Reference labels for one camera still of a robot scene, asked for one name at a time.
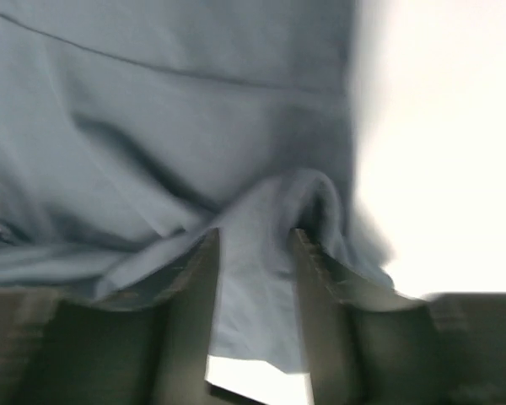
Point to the blue-grey t shirt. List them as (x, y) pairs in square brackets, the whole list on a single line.
[(128, 129)]

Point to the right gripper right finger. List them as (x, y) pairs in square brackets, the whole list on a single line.
[(367, 344)]

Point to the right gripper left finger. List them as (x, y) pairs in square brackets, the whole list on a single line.
[(143, 346)]

